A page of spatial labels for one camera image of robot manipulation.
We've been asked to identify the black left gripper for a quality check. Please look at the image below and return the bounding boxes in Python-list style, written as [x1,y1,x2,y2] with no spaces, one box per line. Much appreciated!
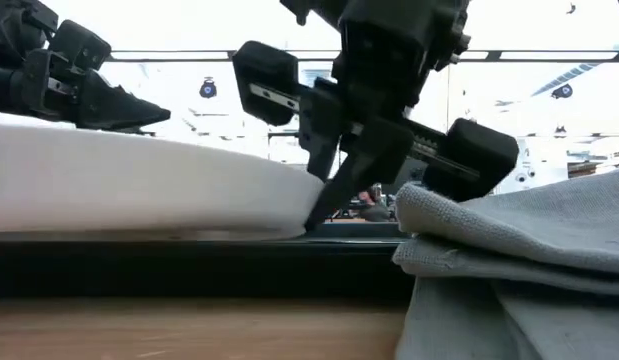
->
[0,0,171,134]

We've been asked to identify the white round plate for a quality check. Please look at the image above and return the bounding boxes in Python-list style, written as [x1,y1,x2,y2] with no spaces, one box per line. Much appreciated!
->
[0,123,324,242]

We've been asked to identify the black plastic tray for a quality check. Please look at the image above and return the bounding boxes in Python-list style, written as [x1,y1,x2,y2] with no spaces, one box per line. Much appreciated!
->
[0,222,415,301]

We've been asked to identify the person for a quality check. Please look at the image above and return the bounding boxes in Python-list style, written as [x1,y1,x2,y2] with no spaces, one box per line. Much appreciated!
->
[356,183,393,223]

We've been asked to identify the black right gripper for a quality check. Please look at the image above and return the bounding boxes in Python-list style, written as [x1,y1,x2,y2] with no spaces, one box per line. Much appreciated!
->
[232,0,520,232]

